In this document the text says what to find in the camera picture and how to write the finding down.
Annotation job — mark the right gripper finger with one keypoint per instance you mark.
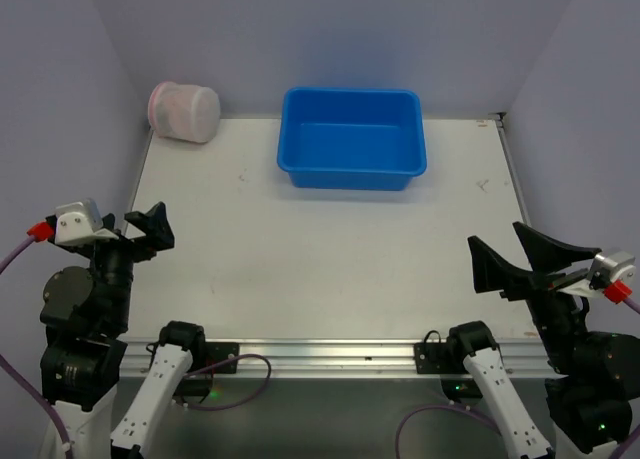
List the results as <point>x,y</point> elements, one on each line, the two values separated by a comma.
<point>549,255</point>
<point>492,273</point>

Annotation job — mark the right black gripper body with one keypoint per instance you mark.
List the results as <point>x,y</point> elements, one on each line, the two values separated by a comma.
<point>538,283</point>

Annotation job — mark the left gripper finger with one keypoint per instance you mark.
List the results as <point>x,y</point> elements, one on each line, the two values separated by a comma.
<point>108,229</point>
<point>156,232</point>

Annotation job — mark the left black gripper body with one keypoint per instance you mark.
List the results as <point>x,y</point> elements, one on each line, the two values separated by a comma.
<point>120,244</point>

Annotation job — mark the white mesh laundry bag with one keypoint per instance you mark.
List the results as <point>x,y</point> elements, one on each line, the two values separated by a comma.
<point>184,112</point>

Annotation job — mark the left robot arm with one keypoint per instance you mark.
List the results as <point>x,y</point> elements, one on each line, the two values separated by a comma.
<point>85,312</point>

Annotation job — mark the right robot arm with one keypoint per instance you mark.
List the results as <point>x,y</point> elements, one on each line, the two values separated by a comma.
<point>597,372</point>

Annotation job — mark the blue plastic tub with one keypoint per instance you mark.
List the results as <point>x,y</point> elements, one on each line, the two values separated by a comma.
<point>351,138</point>

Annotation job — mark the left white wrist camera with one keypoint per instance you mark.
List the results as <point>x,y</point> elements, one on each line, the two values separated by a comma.
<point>75,224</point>

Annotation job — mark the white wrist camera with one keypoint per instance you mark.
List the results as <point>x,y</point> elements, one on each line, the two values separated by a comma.
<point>75,224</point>
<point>610,277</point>

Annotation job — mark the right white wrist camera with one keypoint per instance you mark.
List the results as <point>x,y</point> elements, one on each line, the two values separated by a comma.
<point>610,277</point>

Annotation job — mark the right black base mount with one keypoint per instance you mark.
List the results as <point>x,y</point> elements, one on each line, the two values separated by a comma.
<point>432,357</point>

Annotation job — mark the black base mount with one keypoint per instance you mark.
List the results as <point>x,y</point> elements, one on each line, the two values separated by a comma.
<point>432,357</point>
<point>204,385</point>

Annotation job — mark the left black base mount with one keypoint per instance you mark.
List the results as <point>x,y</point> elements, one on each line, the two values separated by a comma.
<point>204,385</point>

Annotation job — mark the aluminium mounting rail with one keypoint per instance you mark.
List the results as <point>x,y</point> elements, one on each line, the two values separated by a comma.
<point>376,359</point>

